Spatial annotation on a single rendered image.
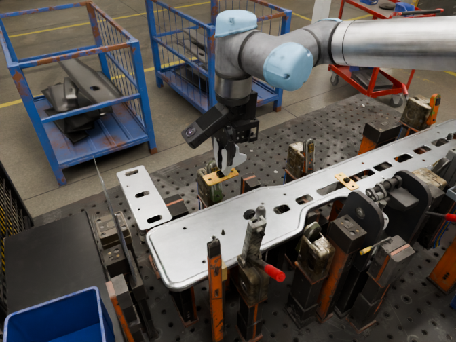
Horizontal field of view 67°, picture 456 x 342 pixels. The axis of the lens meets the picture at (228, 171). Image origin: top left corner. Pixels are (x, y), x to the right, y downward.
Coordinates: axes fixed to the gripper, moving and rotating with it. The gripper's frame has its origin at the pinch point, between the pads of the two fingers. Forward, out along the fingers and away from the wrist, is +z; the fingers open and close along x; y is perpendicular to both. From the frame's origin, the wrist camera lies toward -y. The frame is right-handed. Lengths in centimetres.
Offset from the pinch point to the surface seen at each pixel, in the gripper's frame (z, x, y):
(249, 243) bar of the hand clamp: 8.5, -16.8, -1.5
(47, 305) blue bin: 9.6, -11.3, -42.7
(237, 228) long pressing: 23.3, -0.8, 5.6
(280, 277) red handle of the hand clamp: 8.9, -26.9, 0.0
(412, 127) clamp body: 25, 16, 103
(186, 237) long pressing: 23.9, 3.3, -8.8
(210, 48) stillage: 41, 176, 83
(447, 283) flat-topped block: 46, -36, 67
